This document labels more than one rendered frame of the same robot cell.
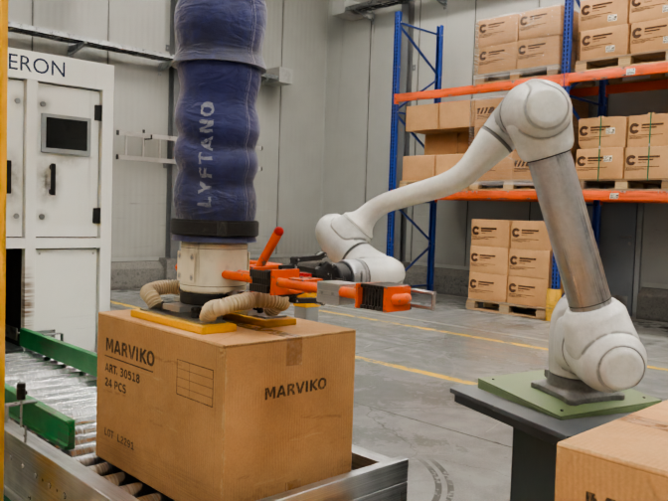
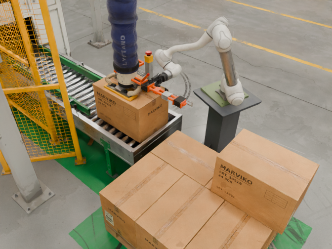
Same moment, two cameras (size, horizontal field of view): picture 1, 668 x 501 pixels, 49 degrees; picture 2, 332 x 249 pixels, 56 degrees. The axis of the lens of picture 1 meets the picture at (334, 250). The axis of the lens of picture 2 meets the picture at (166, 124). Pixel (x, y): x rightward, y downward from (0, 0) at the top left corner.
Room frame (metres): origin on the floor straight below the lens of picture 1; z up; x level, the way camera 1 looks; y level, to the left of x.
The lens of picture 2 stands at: (-0.54, 0.25, 2.56)
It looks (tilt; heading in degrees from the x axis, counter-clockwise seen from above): 40 degrees down; 353
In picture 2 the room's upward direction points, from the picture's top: 1 degrees clockwise
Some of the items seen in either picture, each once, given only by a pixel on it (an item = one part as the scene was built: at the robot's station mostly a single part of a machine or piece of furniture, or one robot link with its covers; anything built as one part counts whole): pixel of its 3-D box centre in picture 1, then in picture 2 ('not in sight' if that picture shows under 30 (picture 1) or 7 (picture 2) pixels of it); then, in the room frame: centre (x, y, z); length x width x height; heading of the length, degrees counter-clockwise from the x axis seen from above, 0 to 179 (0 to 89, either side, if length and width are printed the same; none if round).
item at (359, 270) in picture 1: (349, 276); (166, 75); (1.86, -0.04, 1.08); 0.09 x 0.06 x 0.09; 43
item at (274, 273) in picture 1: (274, 280); (147, 85); (1.71, 0.14, 1.08); 0.10 x 0.08 x 0.06; 134
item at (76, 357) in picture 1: (106, 364); (79, 66); (2.93, 0.91, 0.60); 1.60 x 0.10 x 0.09; 43
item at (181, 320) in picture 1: (181, 314); (120, 89); (1.83, 0.38, 0.97); 0.34 x 0.10 x 0.05; 44
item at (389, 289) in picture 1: (383, 296); (179, 102); (1.45, -0.10, 1.08); 0.08 x 0.07 x 0.05; 44
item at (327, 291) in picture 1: (337, 292); (166, 96); (1.56, -0.01, 1.07); 0.07 x 0.07 x 0.04; 44
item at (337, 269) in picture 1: (328, 277); (161, 78); (1.81, 0.01, 1.08); 0.09 x 0.07 x 0.08; 133
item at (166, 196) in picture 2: not in sight; (194, 208); (0.95, -0.19, 0.34); 1.20 x 1.00 x 0.40; 43
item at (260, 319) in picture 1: (242, 309); not in sight; (1.96, 0.24, 0.97); 0.34 x 0.10 x 0.05; 44
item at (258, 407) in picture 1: (220, 395); (131, 103); (1.91, 0.29, 0.75); 0.60 x 0.40 x 0.40; 44
